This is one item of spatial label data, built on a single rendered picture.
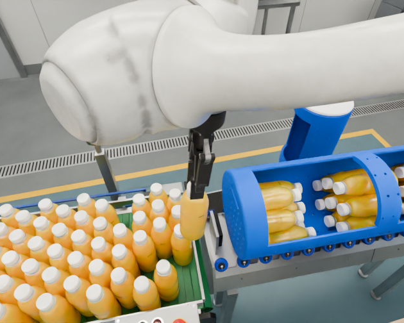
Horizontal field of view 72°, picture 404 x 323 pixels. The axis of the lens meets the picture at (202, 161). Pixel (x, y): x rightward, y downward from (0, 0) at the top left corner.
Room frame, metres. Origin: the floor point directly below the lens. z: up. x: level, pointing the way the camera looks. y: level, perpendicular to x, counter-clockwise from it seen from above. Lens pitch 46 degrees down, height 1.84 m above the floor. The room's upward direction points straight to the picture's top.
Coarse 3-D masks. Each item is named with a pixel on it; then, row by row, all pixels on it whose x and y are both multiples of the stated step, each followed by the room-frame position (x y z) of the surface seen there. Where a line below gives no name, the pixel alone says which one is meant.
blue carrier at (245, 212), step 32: (320, 160) 0.61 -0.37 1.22; (352, 160) 0.71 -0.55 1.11; (384, 160) 0.74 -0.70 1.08; (224, 192) 0.58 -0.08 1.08; (256, 192) 0.47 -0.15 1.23; (320, 192) 0.65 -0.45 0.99; (384, 192) 0.49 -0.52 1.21; (256, 224) 0.40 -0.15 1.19; (320, 224) 0.53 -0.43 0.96; (384, 224) 0.43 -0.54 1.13; (256, 256) 0.36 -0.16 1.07
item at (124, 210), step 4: (120, 208) 0.65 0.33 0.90; (124, 208) 0.65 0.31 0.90; (128, 208) 0.65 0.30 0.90; (120, 212) 0.62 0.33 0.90; (124, 212) 0.62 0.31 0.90; (128, 212) 0.62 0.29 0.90; (204, 308) 0.28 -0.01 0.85; (200, 312) 0.26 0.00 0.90; (208, 312) 0.26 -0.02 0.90; (200, 316) 0.25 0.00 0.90; (204, 316) 0.25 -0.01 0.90; (208, 316) 0.25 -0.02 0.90; (212, 316) 0.25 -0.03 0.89; (200, 320) 0.24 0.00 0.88; (204, 320) 0.24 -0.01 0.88; (208, 320) 0.24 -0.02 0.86; (212, 320) 0.25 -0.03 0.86
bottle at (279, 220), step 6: (270, 210) 0.48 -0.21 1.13; (276, 210) 0.48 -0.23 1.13; (282, 210) 0.48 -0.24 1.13; (288, 210) 0.48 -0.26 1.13; (270, 216) 0.46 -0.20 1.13; (276, 216) 0.46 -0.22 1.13; (282, 216) 0.46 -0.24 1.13; (288, 216) 0.46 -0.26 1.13; (294, 216) 0.47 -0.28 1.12; (270, 222) 0.44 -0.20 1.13; (276, 222) 0.44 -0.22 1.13; (282, 222) 0.44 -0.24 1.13; (288, 222) 0.44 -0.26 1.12; (294, 222) 0.45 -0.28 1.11; (270, 228) 0.43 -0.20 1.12; (276, 228) 0.43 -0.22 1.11; (282, 228) 0.43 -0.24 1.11; (288, 228) 0.43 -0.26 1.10
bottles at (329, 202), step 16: (400, 192) 0.61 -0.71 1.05; (288, 208) 0.51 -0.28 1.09; (304, 208) 0.52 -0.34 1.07; (320, 208) 0.57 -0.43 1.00; (336, 208) 0.57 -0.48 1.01; (304, 224) 0.50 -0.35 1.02; (336, 224) 0.48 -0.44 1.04; (352, 224) 0.47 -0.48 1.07; (368, 224) 0.47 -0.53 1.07; (272, 240) 0.41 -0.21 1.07; (288, 240) 0.41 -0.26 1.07
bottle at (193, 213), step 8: (184, 192) 0.39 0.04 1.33; (184, 200) 0.38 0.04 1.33; (192, 200) 0.37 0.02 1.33; (200, 200) 0.37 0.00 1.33; (184, 208) 0.37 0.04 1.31; (192, 208) 0.36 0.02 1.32; (200, 208) 0.36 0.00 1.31; (184, 216) 0.36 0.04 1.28; (192, 216) 0.35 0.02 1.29; (200, 216) 0.36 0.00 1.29; (184, 224) 0.36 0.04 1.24; (192, 224) 0.35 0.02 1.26; (200, 224) 0.36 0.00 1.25; (184, 232) 0.36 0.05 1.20; (192, 232) 0.35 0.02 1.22; (200, 232) 0.36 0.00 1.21
